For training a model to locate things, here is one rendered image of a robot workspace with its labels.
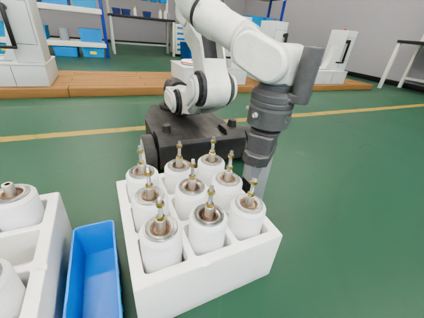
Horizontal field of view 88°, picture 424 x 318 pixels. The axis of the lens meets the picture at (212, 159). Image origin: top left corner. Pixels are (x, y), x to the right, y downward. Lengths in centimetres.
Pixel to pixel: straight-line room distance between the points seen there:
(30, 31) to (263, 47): 229
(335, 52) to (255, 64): 373
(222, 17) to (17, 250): 73
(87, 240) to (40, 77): 194
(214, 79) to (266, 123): 49
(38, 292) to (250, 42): 61
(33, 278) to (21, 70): 212
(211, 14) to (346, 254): 85
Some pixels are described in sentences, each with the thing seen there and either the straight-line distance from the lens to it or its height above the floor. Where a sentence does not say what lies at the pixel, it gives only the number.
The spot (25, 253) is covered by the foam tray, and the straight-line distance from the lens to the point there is 78.
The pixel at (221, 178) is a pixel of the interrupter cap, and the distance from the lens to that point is 68.
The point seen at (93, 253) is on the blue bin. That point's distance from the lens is 84.
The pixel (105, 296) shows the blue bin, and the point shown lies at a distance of 75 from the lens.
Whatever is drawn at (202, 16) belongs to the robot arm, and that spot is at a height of 66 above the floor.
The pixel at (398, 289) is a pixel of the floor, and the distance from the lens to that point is 98.
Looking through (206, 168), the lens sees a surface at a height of 24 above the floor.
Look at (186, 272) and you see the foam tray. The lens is 55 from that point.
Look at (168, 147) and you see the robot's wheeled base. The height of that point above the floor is 17.
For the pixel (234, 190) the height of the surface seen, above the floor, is 24.
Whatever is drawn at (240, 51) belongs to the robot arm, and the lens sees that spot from 44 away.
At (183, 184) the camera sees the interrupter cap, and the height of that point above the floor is 25.
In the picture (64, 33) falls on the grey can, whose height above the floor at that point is 37.
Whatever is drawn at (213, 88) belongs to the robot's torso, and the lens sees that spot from 89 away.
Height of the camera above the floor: 64
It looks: 30 degrees down
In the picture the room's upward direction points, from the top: 6 degrees clockwise
